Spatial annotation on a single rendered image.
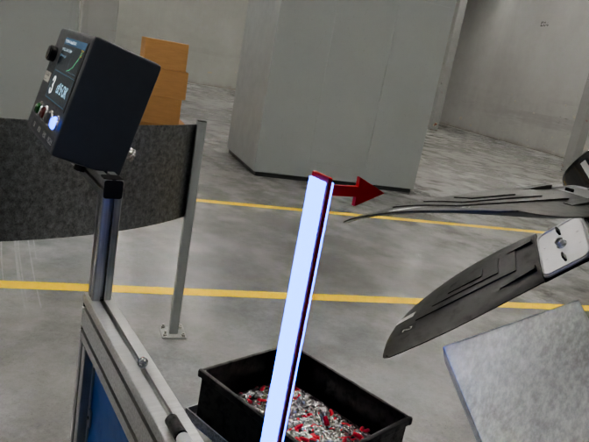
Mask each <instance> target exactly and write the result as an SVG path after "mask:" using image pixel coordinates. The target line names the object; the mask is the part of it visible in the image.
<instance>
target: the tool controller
mask: <svg viewBox="0 0 589 442"><path fill-rule="evenodd" d="M46 59H47V60H48V61H49V64H48V67H47V70H46V73H45V76H44V78H43V81H42V83H41V86H40V88H39V93H38V95H37V97H36V100H35V103H34V105H33V107H32V112H31V114H30V117H29V119H28V121H27V126H28V127H29V128H30V130H31V131H32V132H33V133H34V135H35V136H36V137H37V138H38V140H39V141H40V142H41V143H42V145H43V146H44V147H45V148H46V150H47V151H48V152H49V153H50V154H51V155H52V156H53V157H55V158H58V159H61V160H65V161H68V162H71V163H74V164H75V165H74V169H75V170H77V171H80V172H84V171H85V168H90V169H93V170H98V171H103V172H104V173H105V174H107V171H109V172H115V173H116V174H117V175H120V174H121V171H122V168H123V166H124V163H125V161H126V160H127V161H130V162H132V161H133V160H134V159H135V156H136V150H135V149H133V148H131V144H132V141H133V140H134V137H135V135H136V132H137V130H138V126H139V124H140V121H141V119H142V117H143V114H144V112H145V108H146V106H147V104H148V101H149V98H150V96H151V94H152V92H153V88H154V85H155V83H156V81H157V78H158V76H159V73H160V65H159V64H158V63H155V62H153V61H150V60H148V59H146V58H144V57H142V56H140V55H138V54H135V53H133V52H131V51H129V50H126V49H124V48H122V47H120V46H117V45H115V44H113V43H111V42H109V41H107V40H105V39H102V38H100V37H97V36H93V35H89V34H86V33H82V32H76V31H72V30H68V29H62V30H61V31H60V36H59V38H58V40H57V43H56V45H55V46H54V45H51V46H49V47H48V49H47V51H46ZM55 69H58V70H59V71H60V75H59V78H58V81H57V82H56V85H55V88H54V90H53V94H52V96H51V99H50V100H49V99H48V98H47V97H46V96H45V95H46V91H47V89H48V86H49V83H50V81H51V79H52V76H53V72H54V70H55ZM40 101H42V102H43V107H45V105H47V106H48V111H50V110H52V111H53V117H55V116H56V115H58V116H60V121H59V123H58V126H57V128H56V130H55V132H51V129H50V127H49V126H46V123H45V122H44V121H41V120H40V117H39V116H36V113H35V112H34V107H35V104H36V103H39V102H40Z"/></svg>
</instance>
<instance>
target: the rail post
mask: <svg viewBox="0 0 589 442"><path fill-rule="evenodd" d="M92 367H93V364H92V362H91V360H90V358H89V356H88V353H87V351H86V349H85V347H84V345H83V343H82V341H81V338H80V344H79V352H78V361H77V371H76V380H75V398H74V407H73V416H72V425H71V435H70V442H85V434H86V426H87V415H88V407H89V392H90V383H91V375H92Z"/></svg>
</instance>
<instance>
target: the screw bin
mask: <svg viewBox="0 0 589 442"><path fill-rule="evenodd" d="M277 349H278V347H275V348H272V349H268V350H265V351H262V352H259V353H254V354H251V355H247V356H245V357H241V358H238V359H235V360H229V361H226V362H223V363H220V364H216V365H214V366H210V367H206V368H200V369H199V370H198V376H199V377H201V378H202V383H201V388H200V395H199V401H198V406H197V412H196V415H197V416H198V417H199V418H200V419H201V420H203V421H204V422H205V423H206V424H208V425H209V426H210V427H211V428H212V429H214V430H215V431H216V432H217V433H218V434H220V435H221V436H222V437H223V438H225V439H226V440H227V441H228V442H260V440H261V435H262V430H263V425H264V420H265V415H264V414H262V413H261V412H260V411H258V410H257V409H256V408H254V407H253V406H252V405H250V404H249V403H248V402H247V401H246V400H244V399H243V398H242V397H240V396H239V395H237V394H239V392H245V391H247V390H249V389H254V388H255V387H256V386H262V385H265V384H267V383H269V382H272V378H273V369H274V363H275V359H276V354H277ZM295 384H297V385H298V386H300V387H301V388H303V389H305V390H306V391H308V392H309V393H310V394H311V395H312V396H314V397H316V398H317V399H319V400H320V401H322V402H324V403H325V404H327V405H328V406H330V407H331V408H332V409H333V410H335V411H337V412H338V413H339V414H341V415H342V416H344V417H346V418H347V419H349V420H350V421H352V422H353V423H354V424H356V425H357V426H359V427H361V426H364V427H365V429H367V428H369V429H370V431H369V432H368V433H370V434H371V435H370V436H368V437H366V438H363V439H361V440H360V441H358V442H402V440H403V436H404V432H405V429H406V426H408V425H411V424H412V421H413V418H412V417H411V416H409V415H407V414H405V413H404V412H402V411H401V410H398V409H397V408H395V407H394V406H393V405H391V404H390V403H387V402H386V401H384V400H382V399H381V398H379V397H378V396H376V395H375V394H373V393H371V392H370V391H368V390H366V389H364V388H363V387H361V386H359V385H358V384H357V383H355V382H354V381H352V380H350V379H348V378H347V377H345V376H343V375H342V374H340V373H339V372H337V371H336V370H334V369H332V368H331V367H328V366H327V365H325V364H324V363H322V362H321V361H320V360H317V359H316V358H314V357H313V356H311V355H309V354H308V353H305V352H304V351H303V350H302V351H301V356H300V360H299V365H298V369H297V374H296V378H295ZM283 442H300V441H299V440H297V439H296V438H294V437H293V436H292V435H290V434H289V433H288V432H285V437H284V441H283Z"/></svg>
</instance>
